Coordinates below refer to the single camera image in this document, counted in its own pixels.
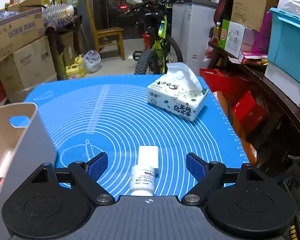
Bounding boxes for red bucket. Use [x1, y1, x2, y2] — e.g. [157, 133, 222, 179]
[143, 32, 151, 50]

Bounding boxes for dark wooden side table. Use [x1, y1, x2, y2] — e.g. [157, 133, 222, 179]
[45, 15, 88, 80]

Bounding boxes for white plastic bottle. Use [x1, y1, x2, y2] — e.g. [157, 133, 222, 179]
[129, 145, 159, 197]

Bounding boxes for bag of empty plastic bottles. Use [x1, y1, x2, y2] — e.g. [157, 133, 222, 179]
[41, 4, 74, 20]

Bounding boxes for magenta bag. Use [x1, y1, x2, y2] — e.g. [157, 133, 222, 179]
[251, 11, 273, 54]

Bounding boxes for clear bag with purple contents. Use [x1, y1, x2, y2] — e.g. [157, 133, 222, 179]
[83, 50, 102, 73]

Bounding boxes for green and white carton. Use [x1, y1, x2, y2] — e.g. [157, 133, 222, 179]
[219, 19, 245, 59]

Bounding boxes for green and black bicycle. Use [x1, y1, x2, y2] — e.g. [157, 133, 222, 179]
[127, 1, 184, 75]

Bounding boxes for tall flat cardboard box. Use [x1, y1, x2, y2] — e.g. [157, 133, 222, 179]
[231, 0, 288, 32]

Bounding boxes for dark wooden sideboard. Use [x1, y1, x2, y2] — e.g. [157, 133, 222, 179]
[207, 41, 300, 133]

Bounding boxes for open printed cardboard box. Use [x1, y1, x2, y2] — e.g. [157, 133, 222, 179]
[0, 7, 45, 65]

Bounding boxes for beige plastic storage bin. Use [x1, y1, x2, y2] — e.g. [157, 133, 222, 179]
[0, 102, 58, 230]

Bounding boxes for yellow plastic jug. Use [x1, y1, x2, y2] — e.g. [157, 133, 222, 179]
[65, 55, 87, 79]

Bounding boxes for drink bottle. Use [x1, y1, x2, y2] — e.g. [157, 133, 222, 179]
[212, 22, 222, 45]

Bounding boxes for red paper bag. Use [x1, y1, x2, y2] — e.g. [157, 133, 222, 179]
[199, 68, 243, 93]

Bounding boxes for blue silicone baking mat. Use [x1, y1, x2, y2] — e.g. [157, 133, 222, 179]
[24, 74, 250, 198]

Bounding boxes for white tissue box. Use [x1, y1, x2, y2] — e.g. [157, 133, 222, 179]
[147, 62, 209, 122]

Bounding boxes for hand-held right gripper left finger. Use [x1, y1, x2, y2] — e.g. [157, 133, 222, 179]
[30, 152, 116, 205]

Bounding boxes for large white-sided cardboard box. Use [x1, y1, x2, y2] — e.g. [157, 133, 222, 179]
[0, 35, 58, 90]

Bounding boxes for red gift box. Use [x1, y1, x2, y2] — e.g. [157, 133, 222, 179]
[231, 90, 269, 135]

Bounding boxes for white chest freezer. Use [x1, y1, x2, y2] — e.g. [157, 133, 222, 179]
[172, 0, 219, 77]

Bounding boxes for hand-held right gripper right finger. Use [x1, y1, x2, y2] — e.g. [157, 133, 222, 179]
[181, 152, 264, 205]

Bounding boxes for teal plastic storage crate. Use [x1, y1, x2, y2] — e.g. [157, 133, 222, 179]
[267, 7, 300, 90]

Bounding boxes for wooden chair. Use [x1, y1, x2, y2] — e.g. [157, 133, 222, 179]
[85, 0, 126, 61]

